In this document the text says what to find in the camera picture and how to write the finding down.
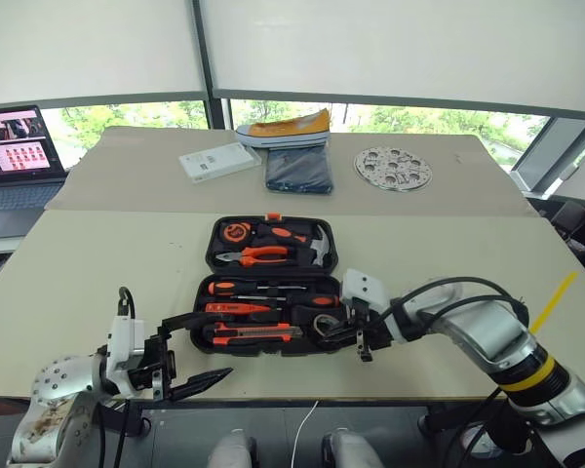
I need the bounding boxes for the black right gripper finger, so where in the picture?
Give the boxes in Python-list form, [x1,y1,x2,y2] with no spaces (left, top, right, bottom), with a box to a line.
[315,334,360,352]
[321,319,361,337]

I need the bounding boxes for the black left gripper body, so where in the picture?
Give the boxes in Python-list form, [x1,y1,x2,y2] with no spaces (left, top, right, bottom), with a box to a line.
[126,325,179,404]

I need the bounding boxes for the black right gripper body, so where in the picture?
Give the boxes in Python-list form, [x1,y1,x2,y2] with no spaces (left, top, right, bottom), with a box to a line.
[343,297,392,365]

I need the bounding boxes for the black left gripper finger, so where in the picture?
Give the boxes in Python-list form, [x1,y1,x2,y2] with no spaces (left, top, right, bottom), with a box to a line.
[160,314,214,341]
[169,367,234,402]

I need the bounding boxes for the Phillips screwdriver orange black handle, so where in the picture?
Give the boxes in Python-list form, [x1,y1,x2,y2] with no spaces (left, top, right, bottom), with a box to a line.
[231,292,344,310]

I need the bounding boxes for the orange voltage tester pen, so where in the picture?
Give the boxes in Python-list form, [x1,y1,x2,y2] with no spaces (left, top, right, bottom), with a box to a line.
[204,301,282,316]

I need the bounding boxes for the orange black utility knife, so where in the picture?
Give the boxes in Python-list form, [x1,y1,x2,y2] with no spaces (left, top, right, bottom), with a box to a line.
[202,322,305,348]

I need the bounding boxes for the black tool case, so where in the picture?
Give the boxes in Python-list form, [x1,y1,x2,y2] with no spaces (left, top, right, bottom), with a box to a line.
[189,213,347,359]

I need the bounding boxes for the grey rounded robot leg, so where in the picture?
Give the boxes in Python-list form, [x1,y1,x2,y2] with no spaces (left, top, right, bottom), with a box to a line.
[206,428,260,468]
[321,428,387,468]

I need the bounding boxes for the orange tape measure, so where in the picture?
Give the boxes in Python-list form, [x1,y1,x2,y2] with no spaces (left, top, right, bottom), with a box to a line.
[222,221,252,244]

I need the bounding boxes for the white flat cardboard box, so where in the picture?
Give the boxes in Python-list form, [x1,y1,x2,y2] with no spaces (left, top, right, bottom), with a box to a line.
[178,142,262,185]

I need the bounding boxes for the folded dark blue jeans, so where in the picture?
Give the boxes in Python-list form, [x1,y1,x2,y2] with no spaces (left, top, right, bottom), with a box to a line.
[263,146,334,195]

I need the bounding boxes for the round perforated metal plate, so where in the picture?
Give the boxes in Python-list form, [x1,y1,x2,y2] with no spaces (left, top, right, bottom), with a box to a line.
[353,146,434,193]

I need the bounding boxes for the yellow plastic strip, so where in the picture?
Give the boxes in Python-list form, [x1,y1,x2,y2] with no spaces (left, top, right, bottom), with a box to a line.
[529,271,579,334]

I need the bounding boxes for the yellow canvas shoe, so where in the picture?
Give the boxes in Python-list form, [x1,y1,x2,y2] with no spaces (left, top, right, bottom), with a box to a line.
[235,108,332,149]

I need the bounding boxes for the grey laptop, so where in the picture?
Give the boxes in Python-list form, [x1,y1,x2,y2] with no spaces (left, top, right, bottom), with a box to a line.
[0,105,69,241]

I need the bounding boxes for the black chair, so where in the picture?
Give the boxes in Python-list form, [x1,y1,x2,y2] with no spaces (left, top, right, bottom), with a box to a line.
[549,199,585,251]

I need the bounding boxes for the open grey window sash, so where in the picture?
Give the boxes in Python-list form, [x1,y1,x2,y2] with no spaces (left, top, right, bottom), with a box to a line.
[509,115,585,202]

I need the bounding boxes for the wide white roller blind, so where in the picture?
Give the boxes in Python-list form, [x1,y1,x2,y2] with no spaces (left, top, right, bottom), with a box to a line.
[197,0,585,121]

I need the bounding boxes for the narrow white roller blind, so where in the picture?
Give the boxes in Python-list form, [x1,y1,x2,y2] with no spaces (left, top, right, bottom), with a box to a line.
[0,0,210,107]

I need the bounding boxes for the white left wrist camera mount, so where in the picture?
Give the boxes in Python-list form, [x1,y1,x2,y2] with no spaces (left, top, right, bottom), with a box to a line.
[105,314,148,397]

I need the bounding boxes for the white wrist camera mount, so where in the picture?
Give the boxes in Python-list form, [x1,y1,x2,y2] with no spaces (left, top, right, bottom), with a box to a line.
[105,314,148,397]
[339,268,393,324]

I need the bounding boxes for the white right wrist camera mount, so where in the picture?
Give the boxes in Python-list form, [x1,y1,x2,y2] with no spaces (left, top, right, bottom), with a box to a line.
[339,268,393,324]

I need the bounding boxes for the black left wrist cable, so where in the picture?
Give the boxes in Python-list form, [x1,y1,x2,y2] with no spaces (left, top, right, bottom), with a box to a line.
[118,286,137,321]

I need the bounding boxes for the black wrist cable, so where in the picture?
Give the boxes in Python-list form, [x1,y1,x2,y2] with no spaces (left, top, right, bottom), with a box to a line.
[118,286,137,321]
[379,276,530,338]

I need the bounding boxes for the white cable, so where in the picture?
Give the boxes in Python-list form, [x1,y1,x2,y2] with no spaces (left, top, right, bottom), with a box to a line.
[291,399,321,468]

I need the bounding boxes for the orange handled pliers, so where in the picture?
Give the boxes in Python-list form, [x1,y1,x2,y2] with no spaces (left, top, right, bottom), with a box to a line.
[214,245,292,268]

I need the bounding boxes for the claw hammer orange black handle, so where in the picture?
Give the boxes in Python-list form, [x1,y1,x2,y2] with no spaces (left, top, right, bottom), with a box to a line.
[253,222,332,269]

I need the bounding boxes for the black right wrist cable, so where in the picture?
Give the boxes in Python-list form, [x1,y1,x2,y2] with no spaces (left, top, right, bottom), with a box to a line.
[379,276,530,338]

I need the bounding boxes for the grey window post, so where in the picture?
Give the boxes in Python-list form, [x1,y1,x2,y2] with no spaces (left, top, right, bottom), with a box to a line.
[192,0,233,131]

